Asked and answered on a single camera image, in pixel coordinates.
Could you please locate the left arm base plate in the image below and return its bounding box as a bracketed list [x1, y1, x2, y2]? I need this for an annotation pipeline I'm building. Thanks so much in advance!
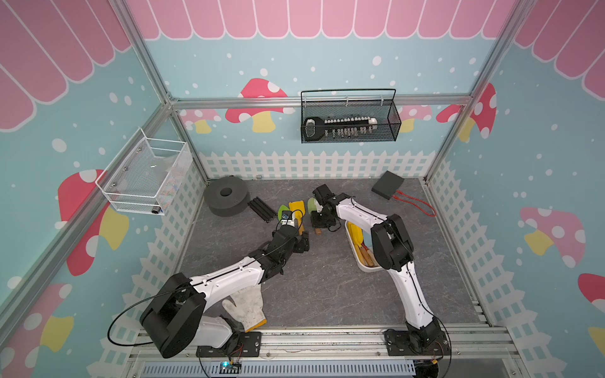
[196, 332, 262, 359]

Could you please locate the black cable loop left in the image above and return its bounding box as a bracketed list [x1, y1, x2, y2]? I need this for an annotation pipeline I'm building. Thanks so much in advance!
[107, 290, 185, 348]

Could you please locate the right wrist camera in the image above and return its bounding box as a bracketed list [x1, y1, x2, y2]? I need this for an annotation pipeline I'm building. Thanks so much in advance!
[313, 184, 336, 206]

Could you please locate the black flat box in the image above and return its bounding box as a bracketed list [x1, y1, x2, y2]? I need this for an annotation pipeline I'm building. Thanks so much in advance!
[371, 171, 404, 200]

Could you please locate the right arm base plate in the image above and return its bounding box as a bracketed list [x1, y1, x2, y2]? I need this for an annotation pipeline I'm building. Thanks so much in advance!
[383, 329, 452, 359]

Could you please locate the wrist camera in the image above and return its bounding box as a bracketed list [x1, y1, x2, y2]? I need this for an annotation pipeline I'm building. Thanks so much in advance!
[280, 209, 303, 231]
[313, 184, 336, 206]

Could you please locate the white work glove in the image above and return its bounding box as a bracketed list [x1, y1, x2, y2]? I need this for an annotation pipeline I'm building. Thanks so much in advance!
[222, 284, 267, 332]

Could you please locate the small green circuit board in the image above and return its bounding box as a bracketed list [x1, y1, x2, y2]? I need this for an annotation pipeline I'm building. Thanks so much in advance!
[218, 362, 242, 375]

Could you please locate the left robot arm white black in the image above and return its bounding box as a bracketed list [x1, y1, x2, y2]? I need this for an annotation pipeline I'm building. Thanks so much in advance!
[140, 226, 310, 358]

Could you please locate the white wire mesh basket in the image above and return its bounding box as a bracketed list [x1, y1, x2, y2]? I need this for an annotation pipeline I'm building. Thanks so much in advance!
[95, 129, 193, 216]

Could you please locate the red cable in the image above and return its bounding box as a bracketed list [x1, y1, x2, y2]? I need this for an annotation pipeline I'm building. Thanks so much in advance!
[393, 190, 438, 218]

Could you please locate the black aluminium extrusion bar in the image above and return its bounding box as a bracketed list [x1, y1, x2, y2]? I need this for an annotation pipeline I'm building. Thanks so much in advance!
[247, 197, 277, 223]

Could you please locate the grey slotted cable duct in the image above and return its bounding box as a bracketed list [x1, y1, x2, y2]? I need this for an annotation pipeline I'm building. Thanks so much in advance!
[140, 360, 417, 377]

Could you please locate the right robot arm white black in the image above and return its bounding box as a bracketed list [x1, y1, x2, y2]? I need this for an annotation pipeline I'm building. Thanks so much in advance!
[312, 185, 444, 353]

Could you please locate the yellow shovel wooden handle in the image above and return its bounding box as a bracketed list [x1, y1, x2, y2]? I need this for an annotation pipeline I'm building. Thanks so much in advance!
[348, 223, 374, 268]

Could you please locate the white plastic storage box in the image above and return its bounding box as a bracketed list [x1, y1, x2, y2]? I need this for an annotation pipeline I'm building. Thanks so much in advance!
[345, 221, 382, 272]

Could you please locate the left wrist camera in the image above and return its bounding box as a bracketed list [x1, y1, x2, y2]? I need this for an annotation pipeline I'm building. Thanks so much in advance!
[280, 209, 303, 231]

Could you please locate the pale green trowel wooden handle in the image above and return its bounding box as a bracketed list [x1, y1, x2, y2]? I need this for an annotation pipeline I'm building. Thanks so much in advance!
[307, 198, 322, 235]

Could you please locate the dark grey foam roll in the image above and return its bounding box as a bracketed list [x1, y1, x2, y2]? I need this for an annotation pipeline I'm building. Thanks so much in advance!
[203, 176, 251, 217]

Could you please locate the bright green trowel wooden handle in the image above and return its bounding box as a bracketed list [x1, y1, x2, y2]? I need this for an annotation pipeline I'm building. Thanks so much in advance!
[278, 205, 292, 224]

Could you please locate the black wire mesh basket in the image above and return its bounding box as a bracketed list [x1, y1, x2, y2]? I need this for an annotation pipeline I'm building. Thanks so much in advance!
[300, 88, 402, 143]

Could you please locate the black socket holder tool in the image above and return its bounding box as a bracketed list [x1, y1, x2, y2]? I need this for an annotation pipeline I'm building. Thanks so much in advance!
[301, 117, 378, 143]

